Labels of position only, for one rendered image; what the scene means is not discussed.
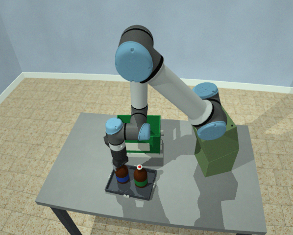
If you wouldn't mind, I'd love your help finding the grey flat bar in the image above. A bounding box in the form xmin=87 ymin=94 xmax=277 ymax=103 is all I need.
xmin=123 ymin=130 xmax=164 ymax=198

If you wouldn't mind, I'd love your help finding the green bottle crate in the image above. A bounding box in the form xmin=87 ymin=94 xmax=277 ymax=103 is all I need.
xmin=117 ymin=115 xmax=161 ymax=153

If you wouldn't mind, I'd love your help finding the brown bottle with yellow cap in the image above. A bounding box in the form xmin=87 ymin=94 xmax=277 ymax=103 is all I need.
xmin=115 ymin=165 xmax=129 ymax=184

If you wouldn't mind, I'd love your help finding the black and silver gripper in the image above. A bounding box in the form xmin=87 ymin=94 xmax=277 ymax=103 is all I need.
xmin=103 ymin=135 xmax=128 ymax=171

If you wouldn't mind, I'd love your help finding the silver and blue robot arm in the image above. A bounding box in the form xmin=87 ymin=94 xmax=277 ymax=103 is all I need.
xmin=105 ymin=25 xmax=227 ymax=145

